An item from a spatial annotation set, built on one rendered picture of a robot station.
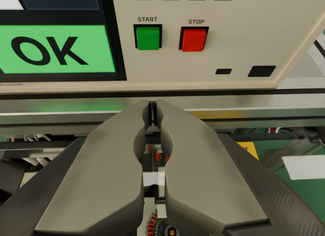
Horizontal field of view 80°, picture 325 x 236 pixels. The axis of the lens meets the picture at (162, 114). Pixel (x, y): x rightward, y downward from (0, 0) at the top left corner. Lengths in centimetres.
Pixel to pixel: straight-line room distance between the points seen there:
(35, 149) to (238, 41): 27
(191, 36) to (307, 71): 18
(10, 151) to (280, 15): 33
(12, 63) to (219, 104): 20
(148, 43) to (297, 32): 13
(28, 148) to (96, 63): 16
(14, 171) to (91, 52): 50
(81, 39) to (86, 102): 7
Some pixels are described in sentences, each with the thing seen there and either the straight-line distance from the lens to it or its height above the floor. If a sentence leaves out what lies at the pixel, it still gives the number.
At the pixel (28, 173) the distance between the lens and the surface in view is 44.
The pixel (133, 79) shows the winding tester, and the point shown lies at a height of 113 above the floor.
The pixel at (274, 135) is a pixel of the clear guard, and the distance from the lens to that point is 29.
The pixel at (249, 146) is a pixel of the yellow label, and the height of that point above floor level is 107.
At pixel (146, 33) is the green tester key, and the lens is 17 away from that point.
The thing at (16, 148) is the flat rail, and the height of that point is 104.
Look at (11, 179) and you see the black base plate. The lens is 64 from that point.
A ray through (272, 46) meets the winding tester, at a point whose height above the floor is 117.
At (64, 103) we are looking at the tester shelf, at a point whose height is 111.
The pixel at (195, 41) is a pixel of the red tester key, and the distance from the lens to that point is 17.
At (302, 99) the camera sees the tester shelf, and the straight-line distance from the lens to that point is 27.
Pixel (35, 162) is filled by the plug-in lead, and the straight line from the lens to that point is 46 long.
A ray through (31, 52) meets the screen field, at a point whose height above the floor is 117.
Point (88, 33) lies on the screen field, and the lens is 18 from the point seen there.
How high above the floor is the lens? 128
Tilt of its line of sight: 57 degrees down
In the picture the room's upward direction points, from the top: 3 degrees clockwise
